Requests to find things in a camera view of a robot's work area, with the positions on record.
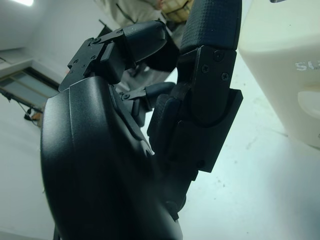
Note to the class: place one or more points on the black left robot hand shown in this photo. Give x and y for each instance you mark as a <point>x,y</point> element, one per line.
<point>100,150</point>

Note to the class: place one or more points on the person in beige jacket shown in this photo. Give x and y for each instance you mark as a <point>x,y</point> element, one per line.
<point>130,10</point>

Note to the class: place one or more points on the cream white two-slot toaster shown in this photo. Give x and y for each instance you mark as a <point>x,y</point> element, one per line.
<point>275,62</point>

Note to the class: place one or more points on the glass door with dark frame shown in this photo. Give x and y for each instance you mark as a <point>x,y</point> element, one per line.
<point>27,83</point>

